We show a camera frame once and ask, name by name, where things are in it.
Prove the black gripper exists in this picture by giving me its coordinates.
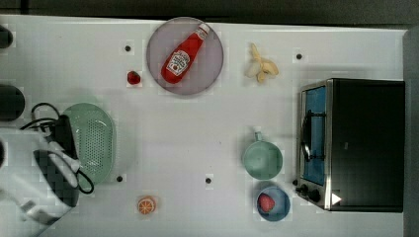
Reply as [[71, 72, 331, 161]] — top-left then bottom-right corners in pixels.
[[52, 115, 78, 160]]

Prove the green oval strainer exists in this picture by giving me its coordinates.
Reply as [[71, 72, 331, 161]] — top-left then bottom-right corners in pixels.
[[63, 103, 115, 185]]

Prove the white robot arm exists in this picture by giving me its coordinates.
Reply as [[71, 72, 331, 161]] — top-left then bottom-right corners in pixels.
[[1, 116, 80, 237]]

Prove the small red strawberry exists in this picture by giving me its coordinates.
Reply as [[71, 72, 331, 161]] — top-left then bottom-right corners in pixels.
[[127, 71, 141, 85]]

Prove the orange slice toy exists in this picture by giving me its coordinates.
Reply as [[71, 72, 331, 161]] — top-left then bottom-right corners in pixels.
[[137, 196, 156, 215]]

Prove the black cylinder cup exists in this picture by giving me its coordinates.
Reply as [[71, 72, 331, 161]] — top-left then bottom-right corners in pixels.
[[0, 26, 14, 48]]

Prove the red ketchup bottle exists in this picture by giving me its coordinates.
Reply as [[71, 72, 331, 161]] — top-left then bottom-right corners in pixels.
[[160, 23, 210, 84]]

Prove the grey round plate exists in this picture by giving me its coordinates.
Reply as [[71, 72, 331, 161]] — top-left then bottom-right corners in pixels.
[[146, 17, 223, 96]]

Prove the green mug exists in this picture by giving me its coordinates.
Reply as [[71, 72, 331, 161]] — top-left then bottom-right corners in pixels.
[[242, 131, 283, 180]]

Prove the peeled banana toy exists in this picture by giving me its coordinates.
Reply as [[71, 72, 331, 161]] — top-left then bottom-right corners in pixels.
[[245, 43, 280, 83]]

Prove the red strawberry in bowl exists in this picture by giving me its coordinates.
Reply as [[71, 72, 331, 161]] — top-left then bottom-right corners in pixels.
[[258, 194, 276, 212]]

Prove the blue bowl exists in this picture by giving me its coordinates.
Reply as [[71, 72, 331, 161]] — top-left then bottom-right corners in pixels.
[[256, 187, 291, 222]]

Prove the black toaster oven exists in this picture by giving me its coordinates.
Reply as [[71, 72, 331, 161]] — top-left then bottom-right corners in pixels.
[[293, 78, 405, 212]]

